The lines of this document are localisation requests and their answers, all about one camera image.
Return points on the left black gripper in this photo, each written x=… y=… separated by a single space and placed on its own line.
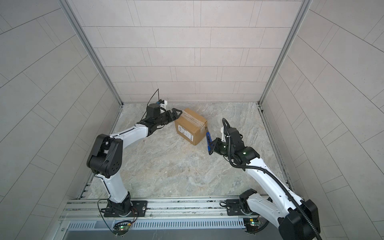
x=174 y=117

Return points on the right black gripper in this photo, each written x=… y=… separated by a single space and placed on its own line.
x=215 y=148

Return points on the blue utility knife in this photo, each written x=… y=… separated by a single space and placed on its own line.
x=209 y=141

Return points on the brown taped cardboard box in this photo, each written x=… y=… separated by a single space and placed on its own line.
x=191 y=126

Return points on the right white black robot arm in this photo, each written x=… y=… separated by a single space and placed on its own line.
x=295 y=218

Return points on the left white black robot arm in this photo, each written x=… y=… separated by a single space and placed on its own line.
x=105 y=159

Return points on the right green circuit board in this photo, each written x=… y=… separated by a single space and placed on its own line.
x=252 y=225

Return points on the green circuit board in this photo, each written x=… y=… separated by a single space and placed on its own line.
x=252 y=225
x=121 y=228

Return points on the left green circuit board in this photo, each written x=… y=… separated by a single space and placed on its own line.
x=121 y=228

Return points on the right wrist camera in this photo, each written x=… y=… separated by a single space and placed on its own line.
x=224 y=135

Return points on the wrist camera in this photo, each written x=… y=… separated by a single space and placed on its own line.
x=224 y=135
x=163 y=103

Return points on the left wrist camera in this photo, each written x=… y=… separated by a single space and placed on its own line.
x=163 y=103

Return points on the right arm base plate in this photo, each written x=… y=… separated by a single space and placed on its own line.
x=233 y=208

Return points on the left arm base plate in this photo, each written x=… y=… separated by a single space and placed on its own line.
x=125 y=209

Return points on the left aluminium corner post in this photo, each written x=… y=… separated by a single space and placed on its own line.
x=88 y=47

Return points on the aluminium corner post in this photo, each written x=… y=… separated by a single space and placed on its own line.
x=290 y=38
x=88 y=47

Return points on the aluminium front rail frame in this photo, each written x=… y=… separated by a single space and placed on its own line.
x=162 y=214

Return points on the right aluminium corner post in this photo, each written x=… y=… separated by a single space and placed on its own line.
x=290 y=38

